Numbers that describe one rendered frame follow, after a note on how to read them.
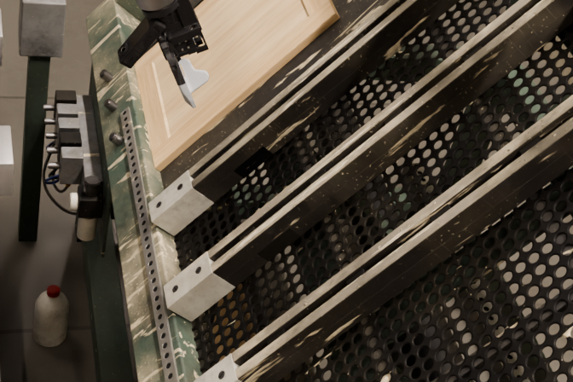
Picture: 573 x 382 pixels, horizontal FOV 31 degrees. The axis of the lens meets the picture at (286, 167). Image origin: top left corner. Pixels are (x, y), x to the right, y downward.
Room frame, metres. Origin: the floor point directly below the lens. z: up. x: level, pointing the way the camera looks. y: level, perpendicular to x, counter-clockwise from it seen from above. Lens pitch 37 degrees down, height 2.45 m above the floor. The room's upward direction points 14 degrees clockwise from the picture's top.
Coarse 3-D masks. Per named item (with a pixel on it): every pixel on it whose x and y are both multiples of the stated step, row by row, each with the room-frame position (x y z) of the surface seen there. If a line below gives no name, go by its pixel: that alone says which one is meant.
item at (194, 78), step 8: (184, 64) 1.60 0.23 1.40; (184, 72) 1.60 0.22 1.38; (192, 72) 1.60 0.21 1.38; (200, 72) 1.60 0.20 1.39; (192, 80) 1.59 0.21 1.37; (200, 80) 1.60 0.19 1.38; (184, 88) 1.58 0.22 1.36; (192, 88) 1.59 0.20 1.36; (184, 96) 1.58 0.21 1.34; (192, 96) 1.59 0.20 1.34; (192, 104) 1.58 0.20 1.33
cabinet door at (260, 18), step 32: (224, 0) 2.33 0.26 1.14; (256, 0) 2.25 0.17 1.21; (288, 0) 2.18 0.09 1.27; (320, 0) 2.11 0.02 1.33; (224, 32) 2.21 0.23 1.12; (256, 32) 2.14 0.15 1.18; (288, 32) 2.07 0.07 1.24; (320, 32) 2.03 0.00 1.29; (160, 64) 2.25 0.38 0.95; (192, 64) 2.18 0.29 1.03; (224, 64) 2.10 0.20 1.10; (256, 64) 2.03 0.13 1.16; (160, 96) 2.13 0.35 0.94; (224, 96) 2.00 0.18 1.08; (160, 128) 2.02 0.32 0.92; (192, 128) 1.96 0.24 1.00; (160, 160) 1.92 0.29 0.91
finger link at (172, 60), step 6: (168, 48) 1.60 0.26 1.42; (168, 54) 1.59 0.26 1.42; (174, 54) 1.60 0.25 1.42; (168, 60) 1.58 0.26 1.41; (174, 60) 1.59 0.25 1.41; (174, 66) 1.59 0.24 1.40; (174, 72) 1.58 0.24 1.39; (180, 72) 1.59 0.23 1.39; (180, 78) 1.58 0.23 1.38; (180, 84) 1.58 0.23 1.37
